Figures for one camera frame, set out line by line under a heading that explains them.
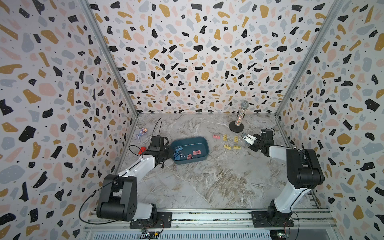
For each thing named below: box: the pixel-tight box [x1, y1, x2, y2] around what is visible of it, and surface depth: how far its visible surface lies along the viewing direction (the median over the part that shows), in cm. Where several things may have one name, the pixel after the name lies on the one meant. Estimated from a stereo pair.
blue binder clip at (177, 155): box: [174, 151, 186, 160], surface depth 97 cm
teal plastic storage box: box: [170, 136, 210, 165], surface depth 101 cm
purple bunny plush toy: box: [136, 127, 148, 139], surface depth 108 cm
